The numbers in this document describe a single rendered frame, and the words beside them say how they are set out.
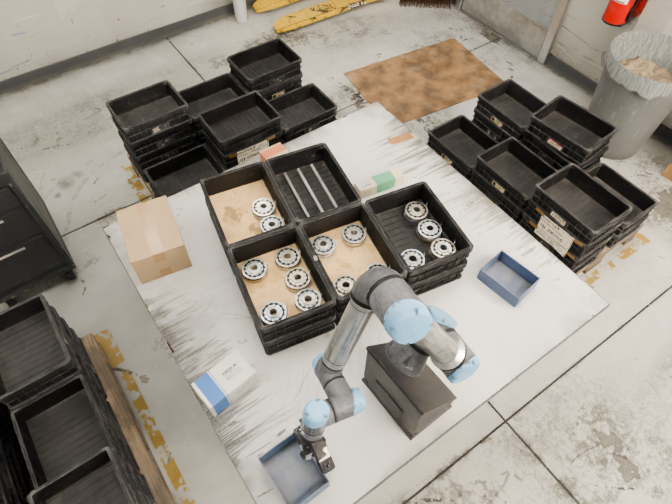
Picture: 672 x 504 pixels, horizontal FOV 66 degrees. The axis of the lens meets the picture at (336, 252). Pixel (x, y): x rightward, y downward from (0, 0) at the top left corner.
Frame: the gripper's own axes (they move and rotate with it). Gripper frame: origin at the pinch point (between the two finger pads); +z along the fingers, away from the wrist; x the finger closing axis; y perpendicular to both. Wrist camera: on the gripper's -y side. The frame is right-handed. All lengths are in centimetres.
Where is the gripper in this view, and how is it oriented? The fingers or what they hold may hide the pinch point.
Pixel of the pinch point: (311, 457)
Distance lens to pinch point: 186.1
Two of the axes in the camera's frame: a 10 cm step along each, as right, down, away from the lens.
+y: -5.5, -6.8, 4.8
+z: -1.1, 6.3, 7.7
